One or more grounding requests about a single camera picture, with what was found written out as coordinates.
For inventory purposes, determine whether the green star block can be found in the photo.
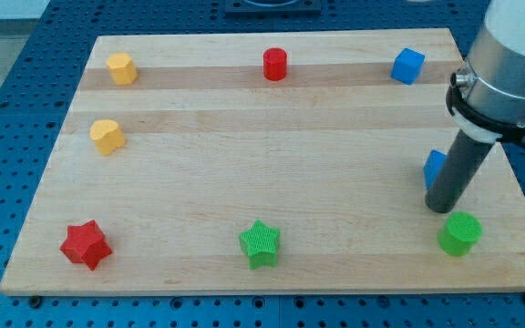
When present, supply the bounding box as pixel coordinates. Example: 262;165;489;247
239;220;281;270

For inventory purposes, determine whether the dark robot base mount plate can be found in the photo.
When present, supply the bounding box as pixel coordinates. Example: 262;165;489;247
224;0;322;15

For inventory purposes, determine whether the yellow heart block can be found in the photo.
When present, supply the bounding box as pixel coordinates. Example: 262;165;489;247
89;119;127;156

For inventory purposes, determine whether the blue cube block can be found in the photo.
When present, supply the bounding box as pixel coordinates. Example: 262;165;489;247
390;48;426;85

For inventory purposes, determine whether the blue triangle block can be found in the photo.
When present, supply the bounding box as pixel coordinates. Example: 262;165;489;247
423;149;447;190

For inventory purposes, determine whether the green cylinder block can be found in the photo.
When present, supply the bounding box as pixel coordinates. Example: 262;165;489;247
437;212;483;257

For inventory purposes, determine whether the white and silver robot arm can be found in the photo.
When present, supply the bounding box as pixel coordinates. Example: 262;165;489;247
425;0;525;213

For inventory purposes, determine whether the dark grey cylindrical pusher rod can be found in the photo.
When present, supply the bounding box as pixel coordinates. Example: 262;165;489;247
425;130;494;213

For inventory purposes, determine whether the red star block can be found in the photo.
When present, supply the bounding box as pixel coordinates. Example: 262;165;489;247
59;220;112;271

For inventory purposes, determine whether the light wooden board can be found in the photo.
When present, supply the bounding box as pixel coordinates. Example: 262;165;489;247
0;28;525;296

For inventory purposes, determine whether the yellow hexagon block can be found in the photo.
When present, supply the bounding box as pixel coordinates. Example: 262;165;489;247
106;53;139;86

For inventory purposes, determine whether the red cylinder block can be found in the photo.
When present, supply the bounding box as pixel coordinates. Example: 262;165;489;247
262;47;288;81

